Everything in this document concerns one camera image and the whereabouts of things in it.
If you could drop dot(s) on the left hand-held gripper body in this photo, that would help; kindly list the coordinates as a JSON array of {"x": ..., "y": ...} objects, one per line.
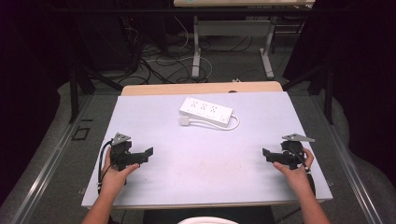
[{"x": 120, "y": 153}]

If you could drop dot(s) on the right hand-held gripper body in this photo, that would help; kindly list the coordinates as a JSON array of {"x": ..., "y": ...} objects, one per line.
[{"x": 291, "y": 154}]

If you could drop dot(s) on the white plug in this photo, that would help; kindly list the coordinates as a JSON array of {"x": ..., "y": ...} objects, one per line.
[{"x": 184, "y": 120}]

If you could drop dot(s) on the white power strip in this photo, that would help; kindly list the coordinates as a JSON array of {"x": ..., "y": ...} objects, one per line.
[{"x": 205, "y": 110}]

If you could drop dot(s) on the person's right hand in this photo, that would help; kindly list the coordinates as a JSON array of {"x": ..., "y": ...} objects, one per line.
[{"x": 297, "y": 179}]

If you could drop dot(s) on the person's left hand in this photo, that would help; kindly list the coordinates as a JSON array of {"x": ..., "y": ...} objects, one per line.
[{"x": 112, "y": 180}]

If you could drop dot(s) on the person's dark trousers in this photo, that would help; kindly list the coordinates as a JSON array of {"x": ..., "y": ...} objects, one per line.
[{"x": 162, "y": 216}]

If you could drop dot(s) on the black metal stand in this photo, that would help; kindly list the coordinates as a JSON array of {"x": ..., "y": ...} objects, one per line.
[
  {"x": 328, "y": 93},
  {"x": 74, "y": 93}
]

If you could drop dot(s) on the wooden desk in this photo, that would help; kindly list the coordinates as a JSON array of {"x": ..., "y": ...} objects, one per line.
[{"x": 186, "y": 88}]

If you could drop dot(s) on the person's white shirt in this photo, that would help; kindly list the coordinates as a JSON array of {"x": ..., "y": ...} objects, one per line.
[{"x": 208, "y": 220}]

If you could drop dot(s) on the black curtain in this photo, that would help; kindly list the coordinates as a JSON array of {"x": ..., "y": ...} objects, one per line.
[
  {"x": 28, "y": 62},
  {"x": 364, "y": 62}
]

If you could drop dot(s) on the beige desk with white legs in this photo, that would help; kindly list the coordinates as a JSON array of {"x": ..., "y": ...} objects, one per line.
[{"x": 236, "y": 28}]

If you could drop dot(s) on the black floor hatch frame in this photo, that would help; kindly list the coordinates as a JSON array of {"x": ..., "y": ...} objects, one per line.
[{"x": 81, "y": 133}]

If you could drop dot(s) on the metal floor rail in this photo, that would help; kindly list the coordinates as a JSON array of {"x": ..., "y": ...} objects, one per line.
[
  {"x": 46, "y": 168},
  {"x": 348, "y": 161}
]

